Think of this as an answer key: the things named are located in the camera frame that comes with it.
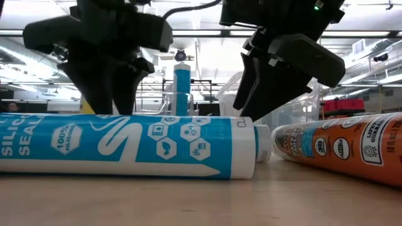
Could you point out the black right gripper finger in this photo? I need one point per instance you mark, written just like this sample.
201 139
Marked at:
276 91
245 81

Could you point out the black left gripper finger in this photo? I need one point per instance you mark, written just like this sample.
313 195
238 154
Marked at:
94 81
128 81

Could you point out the large clear plastic bin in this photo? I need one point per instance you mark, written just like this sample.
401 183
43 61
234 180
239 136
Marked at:
229 94

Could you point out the blue white silicone sealant tube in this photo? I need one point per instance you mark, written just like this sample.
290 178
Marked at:
182 88
125 150

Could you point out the orange sealant tube white nozzle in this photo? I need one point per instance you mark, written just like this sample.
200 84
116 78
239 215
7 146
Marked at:
345 147

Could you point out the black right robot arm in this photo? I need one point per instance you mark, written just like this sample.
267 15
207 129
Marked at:
267 12

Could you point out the Lysol wipes canister white lid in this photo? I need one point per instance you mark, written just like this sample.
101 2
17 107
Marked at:
86 108

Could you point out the small clear plastic bin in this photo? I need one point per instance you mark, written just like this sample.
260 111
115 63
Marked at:
163 103

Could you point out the black ceiling-hung device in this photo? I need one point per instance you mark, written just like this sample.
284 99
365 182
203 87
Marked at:
180 55

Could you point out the red storage bins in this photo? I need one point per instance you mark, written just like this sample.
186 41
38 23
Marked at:
344 105

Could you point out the person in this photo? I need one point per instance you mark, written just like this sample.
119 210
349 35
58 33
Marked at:
12 107

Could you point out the black duct-mounted device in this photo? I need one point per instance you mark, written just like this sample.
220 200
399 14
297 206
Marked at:
381 57

